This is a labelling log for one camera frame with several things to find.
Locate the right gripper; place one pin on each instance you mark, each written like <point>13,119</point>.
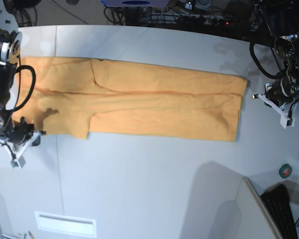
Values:
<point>18,136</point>

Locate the green tape roll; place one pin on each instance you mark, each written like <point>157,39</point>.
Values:
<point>285,171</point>

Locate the yellow orange t-shirt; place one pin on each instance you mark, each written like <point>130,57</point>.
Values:
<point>77,96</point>

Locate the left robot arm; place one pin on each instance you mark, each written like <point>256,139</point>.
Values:
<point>282,20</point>

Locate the white partition board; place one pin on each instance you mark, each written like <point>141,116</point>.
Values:
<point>255,220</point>

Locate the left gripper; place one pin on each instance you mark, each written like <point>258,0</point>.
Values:
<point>280,92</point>

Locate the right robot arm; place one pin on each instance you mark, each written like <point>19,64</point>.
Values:
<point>10,63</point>

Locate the black keyboard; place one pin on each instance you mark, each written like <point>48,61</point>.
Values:
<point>277,202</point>

